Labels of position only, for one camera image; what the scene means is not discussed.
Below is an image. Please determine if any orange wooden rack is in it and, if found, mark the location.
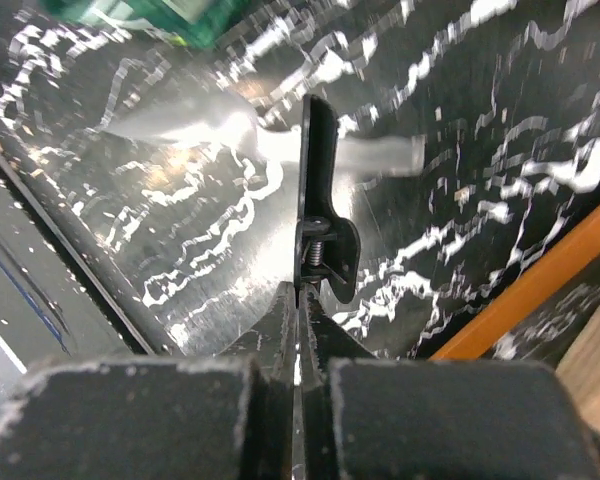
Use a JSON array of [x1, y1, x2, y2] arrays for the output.
[[431, 205, 600, 360]]

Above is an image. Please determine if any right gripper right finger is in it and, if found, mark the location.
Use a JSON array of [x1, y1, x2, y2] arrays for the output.
[[299, 287, 600, 479]]

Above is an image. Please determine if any green litter bag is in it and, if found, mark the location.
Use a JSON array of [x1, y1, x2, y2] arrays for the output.
[[40, 0, 249, 48]]

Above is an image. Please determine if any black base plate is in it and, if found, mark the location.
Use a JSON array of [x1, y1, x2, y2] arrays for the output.
[[0, 129, 181, 416]]

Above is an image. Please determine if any small black bracket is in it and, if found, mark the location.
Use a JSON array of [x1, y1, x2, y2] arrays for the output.
[[293, 94, 361, 304]]

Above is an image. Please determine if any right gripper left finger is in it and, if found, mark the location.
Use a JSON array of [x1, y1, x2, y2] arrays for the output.
[[0, 282, 296, 479]]

